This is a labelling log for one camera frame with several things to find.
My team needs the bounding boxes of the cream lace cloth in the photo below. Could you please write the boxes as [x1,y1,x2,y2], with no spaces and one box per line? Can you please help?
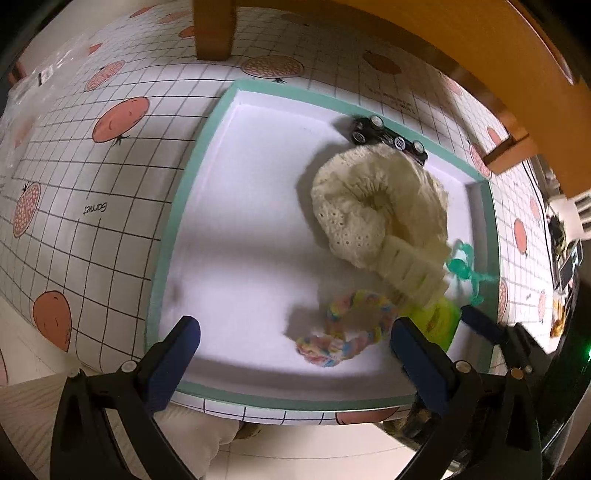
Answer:
[310,145,451,268]

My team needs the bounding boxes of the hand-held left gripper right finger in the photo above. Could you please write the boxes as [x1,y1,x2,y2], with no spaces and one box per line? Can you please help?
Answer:
[389,318,543,480]

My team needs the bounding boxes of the pastel scrunchie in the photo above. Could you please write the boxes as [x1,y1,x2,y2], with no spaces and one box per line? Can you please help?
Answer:
[295,290,399,368]

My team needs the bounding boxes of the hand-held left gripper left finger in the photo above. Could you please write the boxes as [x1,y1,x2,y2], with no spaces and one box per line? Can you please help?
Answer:
[50,315,202,480]

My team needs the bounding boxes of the teal toy figure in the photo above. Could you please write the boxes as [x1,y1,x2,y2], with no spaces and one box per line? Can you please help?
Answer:
[445,240,498,306]

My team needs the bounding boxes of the grid fruit print tablecloth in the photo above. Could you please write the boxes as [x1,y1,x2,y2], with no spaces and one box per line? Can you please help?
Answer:
[0,0,575,425]

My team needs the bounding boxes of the clear plastic bags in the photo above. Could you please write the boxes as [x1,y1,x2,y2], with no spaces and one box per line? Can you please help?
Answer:
[7,44,90,171]

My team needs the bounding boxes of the smartphone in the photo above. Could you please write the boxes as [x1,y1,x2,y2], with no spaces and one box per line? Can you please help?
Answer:
[556,242,583,291]

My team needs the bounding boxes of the dark small item pile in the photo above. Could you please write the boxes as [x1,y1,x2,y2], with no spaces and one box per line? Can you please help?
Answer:
[547,215,568,259]

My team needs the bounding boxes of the yellow toy pieces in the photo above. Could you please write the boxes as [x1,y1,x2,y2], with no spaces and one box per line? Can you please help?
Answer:
[549,295,571,340]

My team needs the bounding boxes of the black toy car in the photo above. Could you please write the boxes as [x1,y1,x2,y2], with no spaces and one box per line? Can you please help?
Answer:
[346,115,429,167]

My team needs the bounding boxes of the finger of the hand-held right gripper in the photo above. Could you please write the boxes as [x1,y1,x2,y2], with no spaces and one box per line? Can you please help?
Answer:
[460,305,541,371]

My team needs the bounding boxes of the yellow-green packet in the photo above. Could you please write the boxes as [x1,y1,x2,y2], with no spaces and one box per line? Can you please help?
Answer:
[399,295,462,354]

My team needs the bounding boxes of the white tray teal rim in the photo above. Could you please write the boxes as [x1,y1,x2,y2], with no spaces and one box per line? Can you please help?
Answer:
[145,78,502,412]

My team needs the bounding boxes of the cream hair claw clip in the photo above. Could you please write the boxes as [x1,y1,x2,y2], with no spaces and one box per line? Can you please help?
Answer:
[378,235,451,308]

